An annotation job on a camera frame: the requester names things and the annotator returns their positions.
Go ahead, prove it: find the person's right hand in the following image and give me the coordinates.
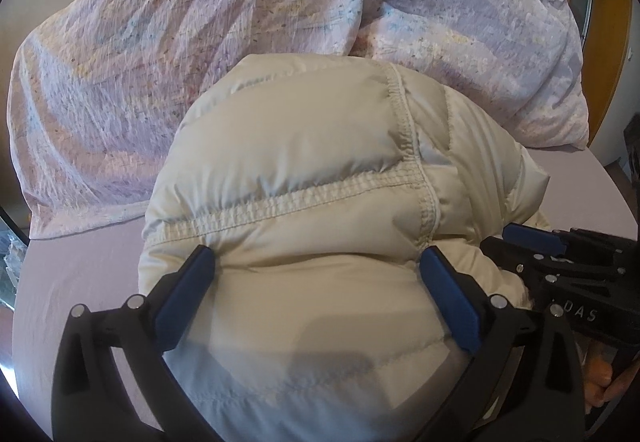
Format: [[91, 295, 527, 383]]
[[582, 340, 639, 414]]

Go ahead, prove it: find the pink floral duvet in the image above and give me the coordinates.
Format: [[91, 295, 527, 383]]
[[8, 0, 589, 240]]

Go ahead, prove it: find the wooden door frame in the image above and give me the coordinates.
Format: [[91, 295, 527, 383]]
[[464, 0, 637, 149]]

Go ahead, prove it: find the lavender bed sheet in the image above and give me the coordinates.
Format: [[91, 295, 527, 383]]
[[12, 147, 637, 432]]

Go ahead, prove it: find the beige puffer jacket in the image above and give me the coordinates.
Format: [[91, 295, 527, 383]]
[[139, 54, 549, 441]]

